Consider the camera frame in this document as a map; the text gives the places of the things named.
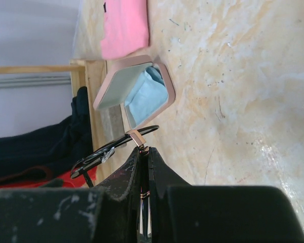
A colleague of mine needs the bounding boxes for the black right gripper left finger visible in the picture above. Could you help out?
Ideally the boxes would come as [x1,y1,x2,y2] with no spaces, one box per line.
[0,149,140,242]

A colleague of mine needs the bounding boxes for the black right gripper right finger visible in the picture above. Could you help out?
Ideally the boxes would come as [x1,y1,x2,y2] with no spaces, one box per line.
[148,147,304,242]

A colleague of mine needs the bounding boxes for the tortoiseshell sunglasses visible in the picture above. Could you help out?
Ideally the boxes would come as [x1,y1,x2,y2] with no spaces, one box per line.
[70,125,159,242]

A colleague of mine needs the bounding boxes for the small light blue cloth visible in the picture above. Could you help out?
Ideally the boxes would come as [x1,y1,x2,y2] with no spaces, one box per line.
[124,66,168,126]

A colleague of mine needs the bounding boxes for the pink glasses case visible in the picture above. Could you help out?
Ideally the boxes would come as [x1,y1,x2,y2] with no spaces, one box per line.
[93,55,176,129]

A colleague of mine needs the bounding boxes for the grey glasses case green lining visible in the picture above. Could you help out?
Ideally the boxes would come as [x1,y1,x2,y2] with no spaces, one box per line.
[100,105,125,142]

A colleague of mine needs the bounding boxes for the red hanging shirt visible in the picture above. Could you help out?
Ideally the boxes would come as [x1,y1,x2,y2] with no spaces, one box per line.
[0,169,86,189]

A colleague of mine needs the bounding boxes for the dark striped hanging garment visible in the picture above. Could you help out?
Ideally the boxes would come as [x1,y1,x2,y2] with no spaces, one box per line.
[0,87,93,181]

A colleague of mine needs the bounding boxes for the wooden clothes rack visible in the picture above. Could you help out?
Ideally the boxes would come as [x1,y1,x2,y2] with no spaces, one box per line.
[0,59,106,189]

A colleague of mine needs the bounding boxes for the pink folded shirt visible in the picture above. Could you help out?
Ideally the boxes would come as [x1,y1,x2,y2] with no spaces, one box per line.
[100,0,149,60]

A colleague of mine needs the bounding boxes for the aluminium frame rail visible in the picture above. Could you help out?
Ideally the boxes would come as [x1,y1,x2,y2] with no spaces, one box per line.
[0,76,71,89]

